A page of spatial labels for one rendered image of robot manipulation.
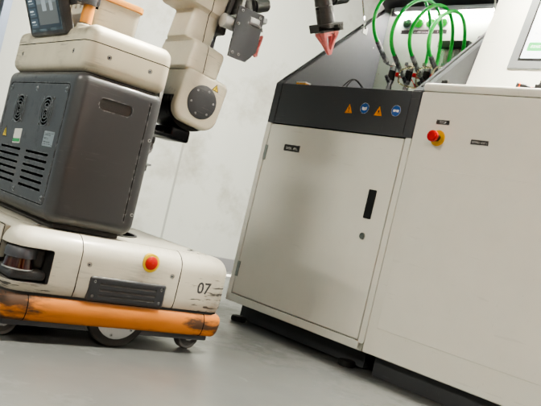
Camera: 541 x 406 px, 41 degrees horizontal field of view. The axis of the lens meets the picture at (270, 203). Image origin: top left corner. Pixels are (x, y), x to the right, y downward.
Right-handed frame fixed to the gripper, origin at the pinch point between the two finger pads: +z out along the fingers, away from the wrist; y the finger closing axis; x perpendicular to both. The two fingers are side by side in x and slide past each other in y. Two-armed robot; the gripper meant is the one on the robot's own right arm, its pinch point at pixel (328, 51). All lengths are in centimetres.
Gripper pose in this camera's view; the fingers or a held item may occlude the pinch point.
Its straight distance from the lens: 244.2
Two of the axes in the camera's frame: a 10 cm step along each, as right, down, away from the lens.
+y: -6.1, -1.4, 7.8
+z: 1.4, 9.5, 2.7
